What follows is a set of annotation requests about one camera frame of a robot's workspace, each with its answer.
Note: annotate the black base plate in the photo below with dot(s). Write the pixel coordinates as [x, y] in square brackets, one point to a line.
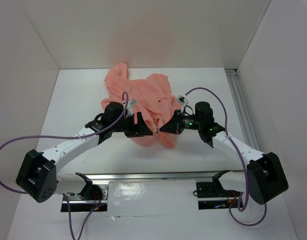
[209, 196]
[96, 197]

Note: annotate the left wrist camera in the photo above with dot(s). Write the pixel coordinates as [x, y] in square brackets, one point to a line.
[132, 103]

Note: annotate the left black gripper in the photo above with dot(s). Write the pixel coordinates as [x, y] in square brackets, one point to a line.
[139, 129]

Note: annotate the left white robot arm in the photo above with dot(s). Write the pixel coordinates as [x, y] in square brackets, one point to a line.
[39, 175]

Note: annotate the right side aluminium rails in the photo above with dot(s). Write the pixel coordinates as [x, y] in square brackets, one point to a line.
[249, 135]

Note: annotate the front aluminium rail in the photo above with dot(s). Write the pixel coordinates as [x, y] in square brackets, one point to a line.
[151, 176]

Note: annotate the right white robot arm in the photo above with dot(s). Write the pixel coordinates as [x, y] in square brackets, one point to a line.
[264, 178]

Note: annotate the pink zip-up jacket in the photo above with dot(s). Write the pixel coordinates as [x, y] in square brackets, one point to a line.
[154, 100]

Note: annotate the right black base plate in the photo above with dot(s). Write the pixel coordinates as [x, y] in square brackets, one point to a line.
[209, 196]

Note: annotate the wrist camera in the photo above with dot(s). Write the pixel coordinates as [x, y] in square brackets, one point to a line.
[182, 100]
[132, 103]

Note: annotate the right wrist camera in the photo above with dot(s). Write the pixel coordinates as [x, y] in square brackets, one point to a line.
[182, 100]

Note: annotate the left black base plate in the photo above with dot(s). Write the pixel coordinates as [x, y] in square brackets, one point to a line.
[96, 197]

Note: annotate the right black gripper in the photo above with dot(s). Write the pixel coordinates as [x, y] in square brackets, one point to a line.
[175, 125]

